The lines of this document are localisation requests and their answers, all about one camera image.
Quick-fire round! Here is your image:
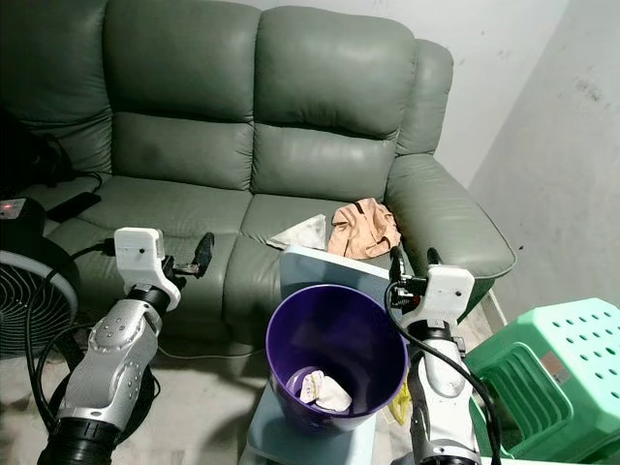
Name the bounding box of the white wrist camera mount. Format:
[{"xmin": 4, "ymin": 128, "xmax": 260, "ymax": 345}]
[
  {"xmin": 113, "ymin": 226, "xmax": 182, "ymax": 311},
  {"xmin": 415, "ymin": 264, "xmax": 477, "ymax": 328}
]

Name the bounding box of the grey-green leather sofa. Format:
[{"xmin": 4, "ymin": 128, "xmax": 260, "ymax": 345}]
[{"xmin": 0, "ymin": 0, "xmax": 517, "ymax": 345}]

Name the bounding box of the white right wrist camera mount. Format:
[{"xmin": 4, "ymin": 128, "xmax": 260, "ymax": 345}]
[{"xmin": 415, "ymin": 264, "xmax": 477, "ymax": 328}]

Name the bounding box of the purple plastic rubbish bin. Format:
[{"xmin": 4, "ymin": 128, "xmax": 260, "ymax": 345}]
[{"xmin": 264, "ymin": 283, "xmax": 409, "ymax": 433}]

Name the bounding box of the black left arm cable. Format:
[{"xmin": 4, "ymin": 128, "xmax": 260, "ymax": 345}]
[{"xmin": 23, "ymin": 239, "xmax": 119, "ymax": 427}]

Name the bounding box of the green plastic stool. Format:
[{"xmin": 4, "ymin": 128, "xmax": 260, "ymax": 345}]
[{"xmin": 463, "ymin": 297, "xmax": 620, "ymax": 465}]

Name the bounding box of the black bag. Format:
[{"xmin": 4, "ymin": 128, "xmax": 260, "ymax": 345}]
[{"xmin": 0, "ymin": 114, "xmax": 75, "ymax": 191}]

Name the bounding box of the yellow plastic bag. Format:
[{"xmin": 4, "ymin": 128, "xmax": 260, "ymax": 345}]
[{"xmin": 391, "ymin": 382, "xmax": 411, "ymax": 423}]

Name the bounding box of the beige crumpled cloth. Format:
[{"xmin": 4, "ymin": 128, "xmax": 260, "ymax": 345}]
[{"xmin": 328, "ymin": 197, "xmax": 402, "ymax": 261}]

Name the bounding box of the black power adapter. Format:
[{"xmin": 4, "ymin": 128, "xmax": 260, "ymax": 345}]
[{"xmin": 43, "ymin": 191, "xmax": 104, "ymax": 223}]

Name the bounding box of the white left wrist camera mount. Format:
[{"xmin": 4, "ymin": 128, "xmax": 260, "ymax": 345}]
[{"xmin": 113, "ymin": 226, "xmax": 182, "ymax": 311}]

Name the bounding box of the black standing fan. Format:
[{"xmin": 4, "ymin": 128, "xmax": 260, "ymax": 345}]
[{"xmin": 0, "ymin": 198, "xmax": 51, "ymax": 361}]

